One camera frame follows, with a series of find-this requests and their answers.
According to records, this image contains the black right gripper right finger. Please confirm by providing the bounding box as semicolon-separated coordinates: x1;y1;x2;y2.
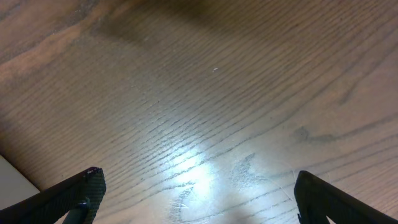
294;170;397;224

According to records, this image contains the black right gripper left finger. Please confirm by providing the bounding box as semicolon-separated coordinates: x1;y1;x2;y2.
1;167;106;224

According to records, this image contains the white cardboard box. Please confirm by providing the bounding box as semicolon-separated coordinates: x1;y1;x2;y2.
0;156;40;210

